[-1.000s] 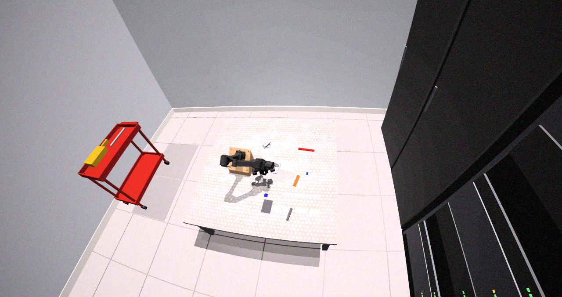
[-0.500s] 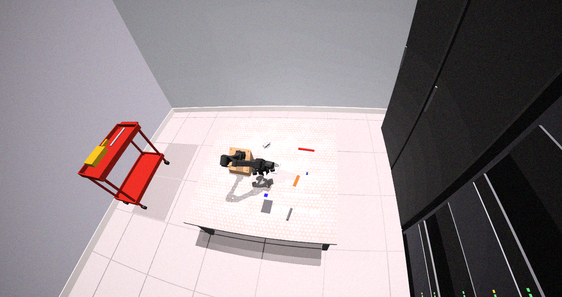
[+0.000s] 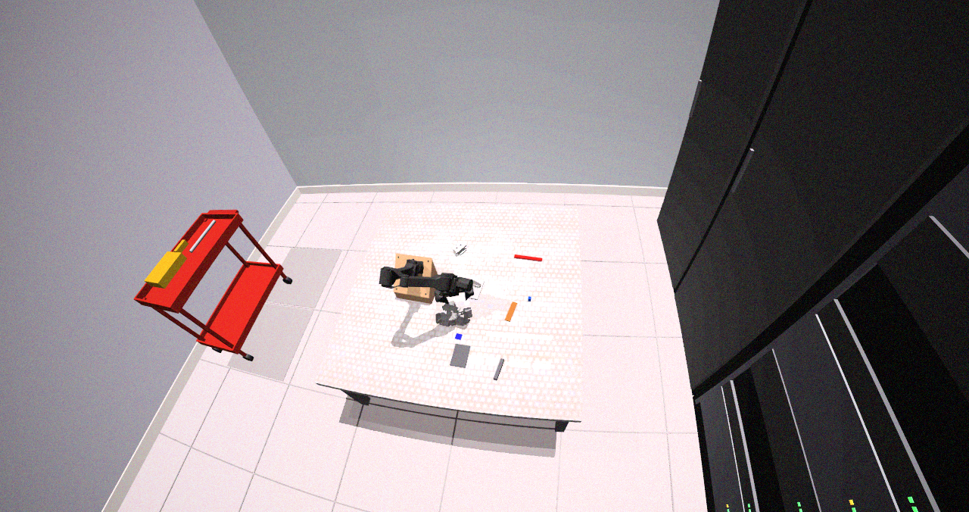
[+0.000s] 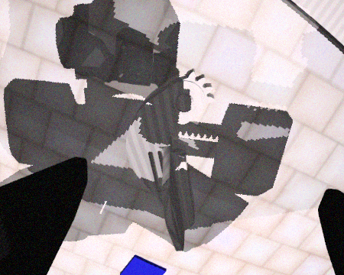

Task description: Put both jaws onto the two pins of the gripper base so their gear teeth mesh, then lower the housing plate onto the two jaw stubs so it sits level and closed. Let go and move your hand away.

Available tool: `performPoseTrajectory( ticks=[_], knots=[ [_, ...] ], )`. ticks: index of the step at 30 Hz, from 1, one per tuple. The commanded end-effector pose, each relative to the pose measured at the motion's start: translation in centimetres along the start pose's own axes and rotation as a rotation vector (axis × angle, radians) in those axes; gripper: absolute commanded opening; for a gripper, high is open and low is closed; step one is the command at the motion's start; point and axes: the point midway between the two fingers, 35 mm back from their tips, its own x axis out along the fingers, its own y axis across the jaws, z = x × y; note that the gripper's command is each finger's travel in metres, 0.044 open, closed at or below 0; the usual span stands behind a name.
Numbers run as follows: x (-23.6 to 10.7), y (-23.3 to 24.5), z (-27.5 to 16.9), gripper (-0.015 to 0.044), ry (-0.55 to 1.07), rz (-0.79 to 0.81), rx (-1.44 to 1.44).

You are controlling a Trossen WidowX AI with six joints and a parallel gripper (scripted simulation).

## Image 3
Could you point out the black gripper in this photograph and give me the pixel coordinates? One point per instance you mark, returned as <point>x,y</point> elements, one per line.
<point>442,296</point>

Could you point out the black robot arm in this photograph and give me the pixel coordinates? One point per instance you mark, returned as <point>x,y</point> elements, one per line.
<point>408,275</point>

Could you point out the orange flat bar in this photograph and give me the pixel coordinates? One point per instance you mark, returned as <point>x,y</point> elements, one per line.
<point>511,310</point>

